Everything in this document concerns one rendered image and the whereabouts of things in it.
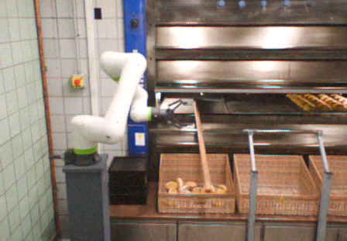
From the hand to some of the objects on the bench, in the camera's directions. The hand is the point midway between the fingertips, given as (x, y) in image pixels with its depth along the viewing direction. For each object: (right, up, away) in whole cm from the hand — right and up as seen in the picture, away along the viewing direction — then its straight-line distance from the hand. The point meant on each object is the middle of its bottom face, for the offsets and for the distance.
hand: (190, 114), depth 233 cm
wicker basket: (+125, -66, +44) cm, 148 cm away
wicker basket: (+5, -65, +48) cm, 81 cm away
